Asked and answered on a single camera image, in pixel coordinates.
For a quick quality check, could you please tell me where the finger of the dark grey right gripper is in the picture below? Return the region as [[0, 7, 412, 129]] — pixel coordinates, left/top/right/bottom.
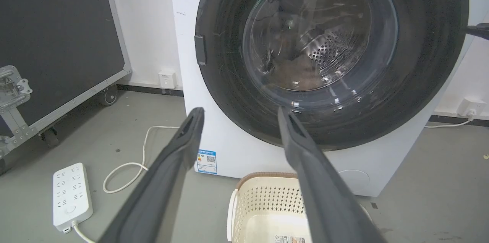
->
[[277, 106, 387, 243]]

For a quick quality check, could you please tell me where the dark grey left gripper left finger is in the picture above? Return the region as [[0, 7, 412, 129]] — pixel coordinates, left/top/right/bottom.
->
[[97, 107, 205, 243]]

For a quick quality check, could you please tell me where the dark grey pointed left gripper right finger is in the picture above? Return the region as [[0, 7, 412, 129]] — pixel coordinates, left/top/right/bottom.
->
[[465, 23, 489, 40]]

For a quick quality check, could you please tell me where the round dark washing machine door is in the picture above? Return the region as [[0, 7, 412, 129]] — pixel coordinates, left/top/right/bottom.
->
[[194, 0, 470, 151]]

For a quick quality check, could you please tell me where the white front-load washing machine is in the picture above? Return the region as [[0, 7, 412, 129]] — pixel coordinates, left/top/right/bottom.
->
[[168, 0, 489, 198]]

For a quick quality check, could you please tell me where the blue energy label sticker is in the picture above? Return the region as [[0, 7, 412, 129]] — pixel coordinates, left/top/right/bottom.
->
[[196, 150, 217, 175]]

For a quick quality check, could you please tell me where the cream perforated laundry basket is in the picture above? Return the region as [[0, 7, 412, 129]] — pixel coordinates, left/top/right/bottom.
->
[[227, 172, 374, 243]]

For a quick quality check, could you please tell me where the white power strip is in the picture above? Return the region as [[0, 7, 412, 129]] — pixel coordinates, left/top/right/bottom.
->
[[53, 163, 94, 233]]

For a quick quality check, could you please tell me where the black caster wheel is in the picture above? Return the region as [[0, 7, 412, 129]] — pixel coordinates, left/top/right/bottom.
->
[[40, 126, 60, 147], [99, 84, 118, 106]]

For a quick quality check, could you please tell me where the brown clothing in drum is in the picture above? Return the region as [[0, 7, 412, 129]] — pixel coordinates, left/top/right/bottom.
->
[[273, 55, 324, 91]]

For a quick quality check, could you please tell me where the black flight case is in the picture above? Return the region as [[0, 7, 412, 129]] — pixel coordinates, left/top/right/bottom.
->
[[0, 0, 132, 159]]

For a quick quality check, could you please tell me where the white power strip cable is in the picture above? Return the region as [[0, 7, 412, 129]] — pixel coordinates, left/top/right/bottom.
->
[[71, 125, 181, 243]]

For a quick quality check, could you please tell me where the white wall socket with plug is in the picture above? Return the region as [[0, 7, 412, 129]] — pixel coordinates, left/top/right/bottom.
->
[[457, 98, 488, 118]]

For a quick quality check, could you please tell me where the white plug cable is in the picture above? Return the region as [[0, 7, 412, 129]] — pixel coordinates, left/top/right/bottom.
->
[[425, 112, 476, 128]]

